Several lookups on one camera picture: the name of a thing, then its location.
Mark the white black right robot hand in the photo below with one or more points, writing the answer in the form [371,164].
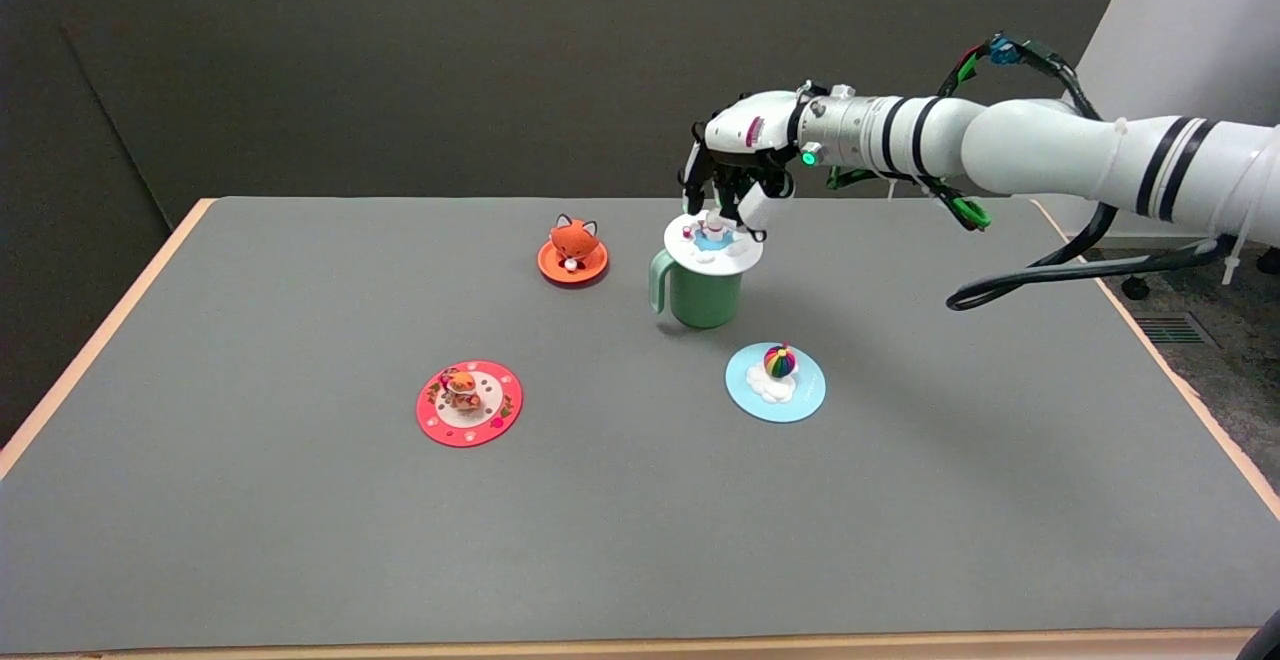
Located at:
[745,125]

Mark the white cup lid with figurine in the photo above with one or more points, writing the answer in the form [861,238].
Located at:
[725,259]

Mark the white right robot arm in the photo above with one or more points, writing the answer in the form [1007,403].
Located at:
[1030,145]

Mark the orange fox cup lid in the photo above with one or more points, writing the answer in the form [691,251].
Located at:
[573,245]

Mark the blue cup lid rainbow ball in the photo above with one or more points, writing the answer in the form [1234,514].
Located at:
[760,400]

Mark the red cup lid with figurine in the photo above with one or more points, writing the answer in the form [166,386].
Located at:
[490,415]

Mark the green plastic mug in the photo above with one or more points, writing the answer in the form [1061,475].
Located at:
[705,300]

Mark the office chair base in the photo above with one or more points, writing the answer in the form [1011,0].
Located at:
[1134,288]

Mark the floor vent grille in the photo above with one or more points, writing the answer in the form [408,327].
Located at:
[1170,330]

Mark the black object at table edge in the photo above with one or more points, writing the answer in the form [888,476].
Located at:
[1265,640]

